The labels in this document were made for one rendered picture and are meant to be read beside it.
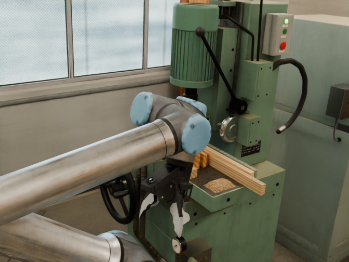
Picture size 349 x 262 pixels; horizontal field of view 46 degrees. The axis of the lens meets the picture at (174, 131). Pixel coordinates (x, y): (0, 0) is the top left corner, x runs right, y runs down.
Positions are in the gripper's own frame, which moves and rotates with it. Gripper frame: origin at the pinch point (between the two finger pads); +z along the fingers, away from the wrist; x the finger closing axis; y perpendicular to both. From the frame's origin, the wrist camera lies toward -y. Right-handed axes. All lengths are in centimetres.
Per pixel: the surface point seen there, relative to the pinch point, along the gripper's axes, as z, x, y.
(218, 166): -16, 15, 48
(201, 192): -6.7, 9.9, 33.2
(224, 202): -5.1, 2.9, 38.4
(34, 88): -24, 174, 62
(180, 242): 14.1, 15.1, 35.7
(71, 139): 6, 167, 96
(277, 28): -73, 10, 58
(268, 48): -66, 13, 60
